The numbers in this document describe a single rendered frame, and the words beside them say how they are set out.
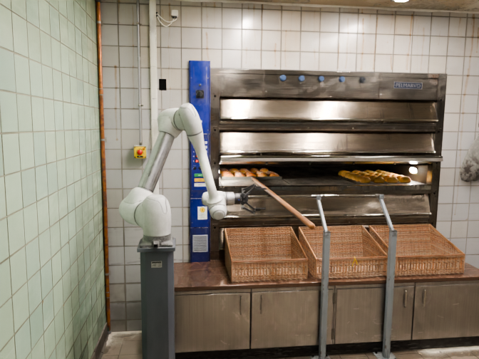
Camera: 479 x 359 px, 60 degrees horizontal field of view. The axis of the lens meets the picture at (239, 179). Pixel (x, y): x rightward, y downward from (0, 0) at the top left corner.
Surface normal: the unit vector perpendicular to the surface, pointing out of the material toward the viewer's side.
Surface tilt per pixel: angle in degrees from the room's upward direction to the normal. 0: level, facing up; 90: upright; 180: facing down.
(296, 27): 90
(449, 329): 90
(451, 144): 90
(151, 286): 90
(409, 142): 70
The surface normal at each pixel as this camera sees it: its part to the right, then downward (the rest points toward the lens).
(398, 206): 0.11, -0.22
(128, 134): 0.12, 0.13
